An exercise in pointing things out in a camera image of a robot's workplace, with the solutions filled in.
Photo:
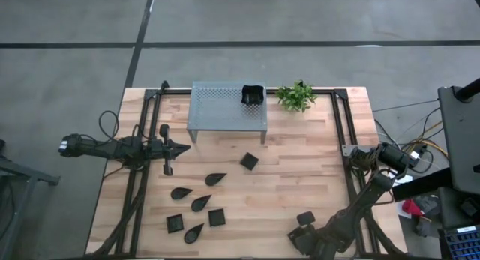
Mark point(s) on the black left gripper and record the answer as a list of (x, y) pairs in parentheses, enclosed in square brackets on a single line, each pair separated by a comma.
[(165, 149)]

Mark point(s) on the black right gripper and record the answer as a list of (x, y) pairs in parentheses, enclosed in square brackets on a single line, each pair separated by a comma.
[(313, 239)]

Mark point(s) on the black teardrop plate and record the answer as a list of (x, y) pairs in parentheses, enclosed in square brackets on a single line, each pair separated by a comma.
[(213, 179), (179, 193), (192, 235), (198, 204)]

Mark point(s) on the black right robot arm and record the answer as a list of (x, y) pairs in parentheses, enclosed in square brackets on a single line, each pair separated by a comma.
[(360, 211)]

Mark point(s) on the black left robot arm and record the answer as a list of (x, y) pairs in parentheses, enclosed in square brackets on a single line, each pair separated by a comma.
[(93, 147)]

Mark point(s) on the grey perforated metal shelf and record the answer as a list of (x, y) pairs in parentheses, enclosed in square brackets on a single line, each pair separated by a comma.
[(213, 114)]

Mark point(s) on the red object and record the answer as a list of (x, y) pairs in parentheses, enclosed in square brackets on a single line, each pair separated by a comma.
[(410, 207)]

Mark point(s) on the white paper sheet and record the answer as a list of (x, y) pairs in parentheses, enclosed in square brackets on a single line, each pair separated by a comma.
[(404, 178)]

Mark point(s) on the small green plant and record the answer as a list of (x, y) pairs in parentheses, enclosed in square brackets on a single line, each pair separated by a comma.
[(296, 97)]

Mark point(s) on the dark grey bag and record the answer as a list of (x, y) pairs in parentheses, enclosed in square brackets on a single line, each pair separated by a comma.
[(427, 205)]

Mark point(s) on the black beam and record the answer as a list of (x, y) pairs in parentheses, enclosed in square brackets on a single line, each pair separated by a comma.
[(420, 185)]

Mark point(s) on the black blue power adapter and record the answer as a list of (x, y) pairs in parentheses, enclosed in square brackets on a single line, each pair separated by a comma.
[(418, 157)]

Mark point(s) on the grey metal stand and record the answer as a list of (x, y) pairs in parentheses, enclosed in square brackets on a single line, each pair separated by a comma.
[(22, 172)]

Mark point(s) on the black chair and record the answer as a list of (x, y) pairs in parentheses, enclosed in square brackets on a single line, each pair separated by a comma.
[(453, 207)]

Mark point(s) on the backlit keyboard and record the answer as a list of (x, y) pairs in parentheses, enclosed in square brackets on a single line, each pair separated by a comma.
[(463, 245)]

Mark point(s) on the black pole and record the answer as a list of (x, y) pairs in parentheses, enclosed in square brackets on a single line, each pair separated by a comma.
[(468, 91)]

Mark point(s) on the black aluminium table frame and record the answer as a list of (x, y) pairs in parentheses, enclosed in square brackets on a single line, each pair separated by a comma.
[(336, 114)]

